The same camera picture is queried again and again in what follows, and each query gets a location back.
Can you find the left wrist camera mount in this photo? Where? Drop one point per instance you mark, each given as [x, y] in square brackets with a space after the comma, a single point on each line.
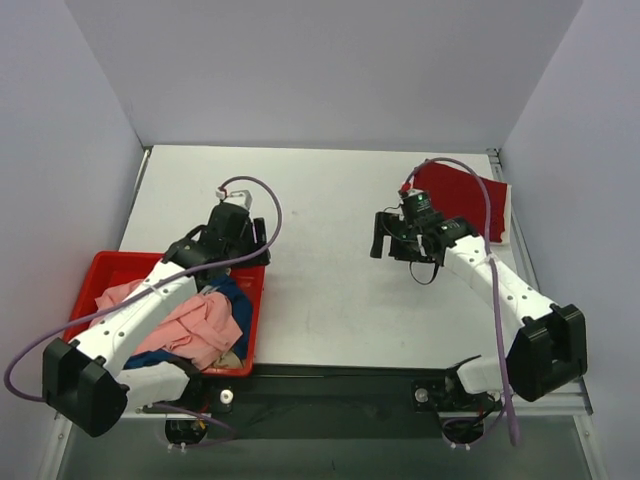
[239, 198]

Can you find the beige t-shirt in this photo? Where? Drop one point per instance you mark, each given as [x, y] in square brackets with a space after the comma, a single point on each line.
[228, 361]

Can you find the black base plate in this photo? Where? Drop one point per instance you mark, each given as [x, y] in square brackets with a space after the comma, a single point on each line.
[327, 403]

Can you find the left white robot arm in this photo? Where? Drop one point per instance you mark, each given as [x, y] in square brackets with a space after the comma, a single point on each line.
[85, 379]

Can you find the aluminium frame rail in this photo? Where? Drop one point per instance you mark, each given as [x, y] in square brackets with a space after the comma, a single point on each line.
[572, 399]

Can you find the pink t-shirt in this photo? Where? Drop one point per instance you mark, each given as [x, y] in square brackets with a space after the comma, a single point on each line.
[210, 325]

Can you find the red plastic bin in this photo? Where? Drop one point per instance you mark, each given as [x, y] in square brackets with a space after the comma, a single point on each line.
[112, 268]

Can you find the dark red t-shirt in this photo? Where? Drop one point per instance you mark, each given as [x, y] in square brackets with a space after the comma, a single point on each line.
[454, 192]

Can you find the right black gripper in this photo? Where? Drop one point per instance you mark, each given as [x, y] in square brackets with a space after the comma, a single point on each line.
[395, 240]

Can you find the navy blue t-shirt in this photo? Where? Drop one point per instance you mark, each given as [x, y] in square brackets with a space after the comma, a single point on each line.
[240, 300]

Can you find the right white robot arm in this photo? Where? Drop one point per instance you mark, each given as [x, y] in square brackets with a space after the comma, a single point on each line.
[544, 343]

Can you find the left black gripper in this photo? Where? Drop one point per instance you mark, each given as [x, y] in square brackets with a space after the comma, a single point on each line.
[255, 240]

